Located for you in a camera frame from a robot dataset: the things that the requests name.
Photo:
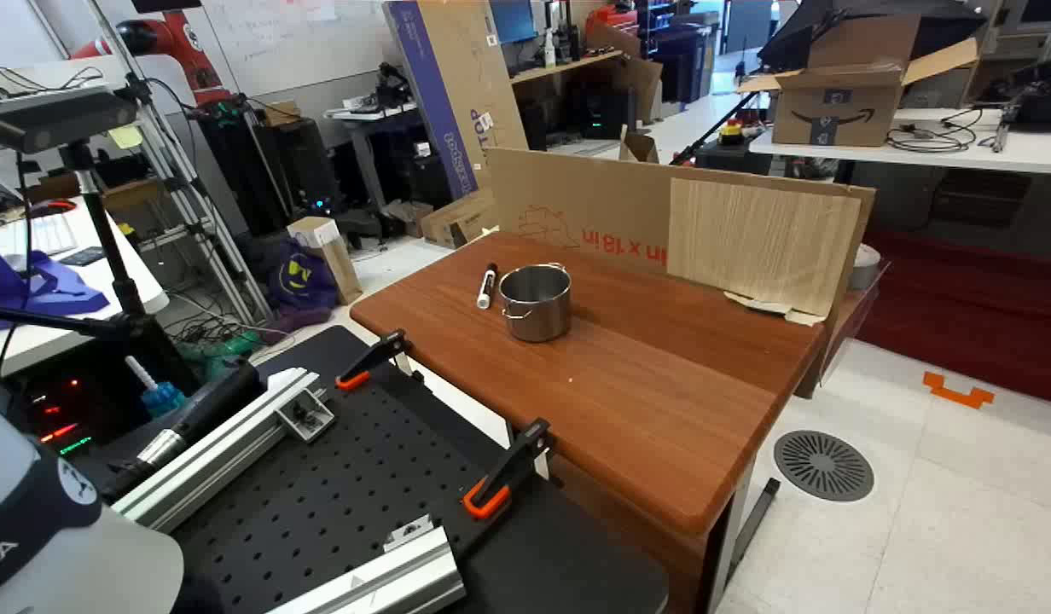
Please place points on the black marker white label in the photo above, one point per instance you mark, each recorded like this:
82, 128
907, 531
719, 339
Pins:
485, 291

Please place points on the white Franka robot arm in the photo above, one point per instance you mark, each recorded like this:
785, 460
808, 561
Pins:
50, 550

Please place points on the silver metal pot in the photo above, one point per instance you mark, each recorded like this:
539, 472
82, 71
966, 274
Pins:
537, 315

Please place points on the brown cardboard sheet red print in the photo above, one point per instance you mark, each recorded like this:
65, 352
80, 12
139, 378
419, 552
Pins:
572, 204

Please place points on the wooden table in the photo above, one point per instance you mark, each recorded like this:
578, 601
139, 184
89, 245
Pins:
640, 395

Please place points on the black clamp orange tip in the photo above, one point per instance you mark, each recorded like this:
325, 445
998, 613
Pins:
505, 468
373, 360

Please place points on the small tan cardboard box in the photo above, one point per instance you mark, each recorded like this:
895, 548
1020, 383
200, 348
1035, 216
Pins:
325, 251

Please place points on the tall cardboard box purple side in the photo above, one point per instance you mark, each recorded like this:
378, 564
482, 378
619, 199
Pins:
467, 88

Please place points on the pale corrugated cardboard panel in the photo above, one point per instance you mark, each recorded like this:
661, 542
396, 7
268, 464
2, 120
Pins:
753, 238

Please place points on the black perforated breadboard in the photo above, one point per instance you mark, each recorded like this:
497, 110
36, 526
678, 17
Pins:
321, 500

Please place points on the round metal floor drain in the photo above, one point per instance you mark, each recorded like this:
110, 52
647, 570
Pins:
823, 464

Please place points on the open cardboard shipping box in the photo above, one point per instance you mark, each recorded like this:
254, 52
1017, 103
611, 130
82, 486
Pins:
833, 105

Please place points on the black photo softbox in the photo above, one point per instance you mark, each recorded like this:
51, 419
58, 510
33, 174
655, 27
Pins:
811, 21

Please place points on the black tripod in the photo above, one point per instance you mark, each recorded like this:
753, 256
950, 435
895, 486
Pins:
110, 251

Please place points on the black control box with lights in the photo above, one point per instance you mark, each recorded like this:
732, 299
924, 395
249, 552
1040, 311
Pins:
82, 395

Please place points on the red carpet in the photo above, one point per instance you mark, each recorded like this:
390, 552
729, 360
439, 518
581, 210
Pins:
980, 308

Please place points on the purple cloth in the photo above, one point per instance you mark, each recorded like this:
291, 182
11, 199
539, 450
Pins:
36, 291

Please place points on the white work table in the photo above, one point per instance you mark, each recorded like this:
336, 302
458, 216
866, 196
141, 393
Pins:
1040, 152

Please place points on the aluminium extrusion rail with bracket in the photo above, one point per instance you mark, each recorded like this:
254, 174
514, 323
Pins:
220, 447

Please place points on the metal shelf frame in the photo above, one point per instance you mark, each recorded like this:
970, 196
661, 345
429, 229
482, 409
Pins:
197, 193

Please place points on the black camera on tripod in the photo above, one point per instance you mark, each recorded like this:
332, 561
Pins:
58, 113

